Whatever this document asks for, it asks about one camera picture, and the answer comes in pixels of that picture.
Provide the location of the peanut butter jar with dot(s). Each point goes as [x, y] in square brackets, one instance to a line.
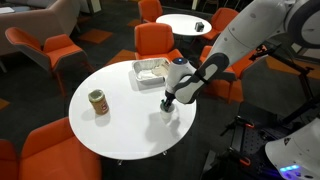
[98, 101]

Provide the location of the orange chair behind table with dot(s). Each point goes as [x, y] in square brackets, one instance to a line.
[155, 40]

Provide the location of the small white round table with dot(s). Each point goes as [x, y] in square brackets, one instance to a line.
[183, 24]

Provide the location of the orange chair at right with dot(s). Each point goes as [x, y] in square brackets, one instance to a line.
[228, 84]

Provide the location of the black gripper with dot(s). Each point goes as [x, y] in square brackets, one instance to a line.
[167, 101]

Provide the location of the white napkins in tray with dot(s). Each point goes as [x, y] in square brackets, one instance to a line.
[159, 71]

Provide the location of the orange armchair far left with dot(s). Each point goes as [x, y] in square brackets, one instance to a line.
[57, 53]

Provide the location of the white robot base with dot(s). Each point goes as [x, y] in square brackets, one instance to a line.
[297, 156]

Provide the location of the aluminium foil tray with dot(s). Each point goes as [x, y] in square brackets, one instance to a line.
[146, 64]

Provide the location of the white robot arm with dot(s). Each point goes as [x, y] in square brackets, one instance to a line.
[257, 22]

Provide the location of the white floral ceramic mug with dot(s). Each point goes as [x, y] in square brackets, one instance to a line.
[166, 113]

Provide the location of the black clamp stand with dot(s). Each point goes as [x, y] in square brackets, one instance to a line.
[297, 66]

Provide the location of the orange chair near bottom left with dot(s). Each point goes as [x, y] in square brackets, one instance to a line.
[50, 152]

